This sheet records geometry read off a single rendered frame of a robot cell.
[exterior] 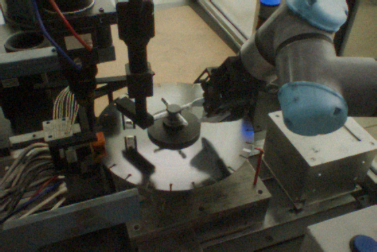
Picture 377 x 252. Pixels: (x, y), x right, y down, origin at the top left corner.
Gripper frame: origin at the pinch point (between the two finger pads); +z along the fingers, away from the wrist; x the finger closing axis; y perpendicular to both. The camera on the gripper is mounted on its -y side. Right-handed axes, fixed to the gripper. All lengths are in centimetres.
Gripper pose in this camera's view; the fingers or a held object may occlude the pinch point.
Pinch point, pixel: (209, 115)
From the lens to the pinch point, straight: 79.9
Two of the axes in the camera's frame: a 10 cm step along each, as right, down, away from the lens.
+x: 3.3, 9.0, -2.8
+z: -4.2, 4.1, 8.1
